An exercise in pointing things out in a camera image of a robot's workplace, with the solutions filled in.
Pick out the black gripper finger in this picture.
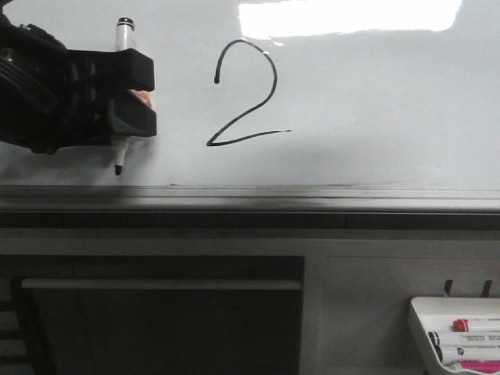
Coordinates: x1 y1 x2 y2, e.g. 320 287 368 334
107 91 157 138
69 48 155 92

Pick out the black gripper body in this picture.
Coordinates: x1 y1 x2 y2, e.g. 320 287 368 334
1 15 112 155

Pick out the white black whiteboard marker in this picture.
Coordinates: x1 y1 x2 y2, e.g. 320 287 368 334
112 17 153 176

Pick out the left black tray hook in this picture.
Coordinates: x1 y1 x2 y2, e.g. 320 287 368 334
443 279 453 298

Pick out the black tray hook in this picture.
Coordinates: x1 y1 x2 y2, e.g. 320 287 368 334
443 279 453 298
481 280 492 298

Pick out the upper black capped marker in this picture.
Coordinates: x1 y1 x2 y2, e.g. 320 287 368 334
427 331 499 346

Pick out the black capped marker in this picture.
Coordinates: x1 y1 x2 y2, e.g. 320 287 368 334
434 345 499 365
427 331 499 346

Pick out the red capped marker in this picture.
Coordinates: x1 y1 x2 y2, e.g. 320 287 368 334
451 318 500 333

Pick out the right black tray hook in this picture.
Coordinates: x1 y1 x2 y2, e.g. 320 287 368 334
481 280 492 298

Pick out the white marker tray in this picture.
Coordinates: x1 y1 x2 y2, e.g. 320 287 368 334
409 297 499 374

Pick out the lower black capped marker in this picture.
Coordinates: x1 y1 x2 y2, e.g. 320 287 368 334
434 345 499 365

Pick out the pink marker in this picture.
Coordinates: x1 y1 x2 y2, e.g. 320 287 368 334
449 361 500 373

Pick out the grey whiteboard ledge rail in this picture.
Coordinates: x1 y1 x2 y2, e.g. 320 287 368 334
1 185 499 231

